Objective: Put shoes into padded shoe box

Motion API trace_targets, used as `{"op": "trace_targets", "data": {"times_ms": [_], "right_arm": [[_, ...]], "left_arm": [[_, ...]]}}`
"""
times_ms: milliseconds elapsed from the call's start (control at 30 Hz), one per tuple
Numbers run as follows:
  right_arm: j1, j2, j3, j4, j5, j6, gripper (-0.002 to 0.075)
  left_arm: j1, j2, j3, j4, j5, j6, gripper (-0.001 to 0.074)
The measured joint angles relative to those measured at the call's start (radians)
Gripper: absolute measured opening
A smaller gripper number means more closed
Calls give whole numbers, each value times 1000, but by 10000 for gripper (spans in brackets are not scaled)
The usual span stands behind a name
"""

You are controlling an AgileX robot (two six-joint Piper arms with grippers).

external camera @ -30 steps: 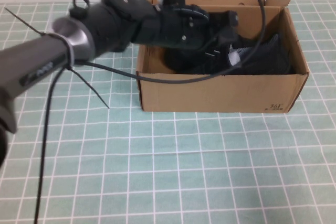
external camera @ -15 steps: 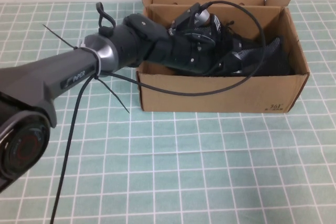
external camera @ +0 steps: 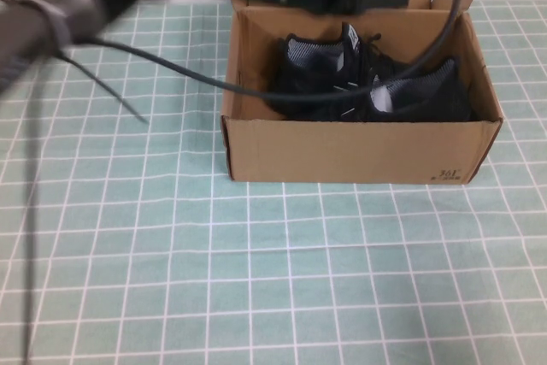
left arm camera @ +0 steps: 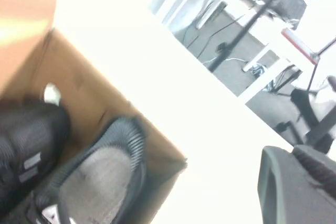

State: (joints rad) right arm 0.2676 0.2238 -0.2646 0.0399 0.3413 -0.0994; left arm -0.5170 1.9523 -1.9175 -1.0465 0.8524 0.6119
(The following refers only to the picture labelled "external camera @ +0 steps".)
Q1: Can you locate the thin black cable tie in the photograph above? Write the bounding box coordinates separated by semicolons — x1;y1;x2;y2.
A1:
55;50;150;125

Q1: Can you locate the thin dark cable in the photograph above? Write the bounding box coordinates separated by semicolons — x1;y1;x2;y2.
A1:
21;82;48;365

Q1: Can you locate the black knit sneaker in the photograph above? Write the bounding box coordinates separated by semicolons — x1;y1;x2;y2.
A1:
307;56;473;122
273;22;411;121

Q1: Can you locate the green white checked tablecloth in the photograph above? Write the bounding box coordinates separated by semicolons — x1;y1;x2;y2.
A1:
0;0;547;365

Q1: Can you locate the brown cardboard shoe box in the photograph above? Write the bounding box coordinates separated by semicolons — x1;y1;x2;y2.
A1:
220;0;503;185

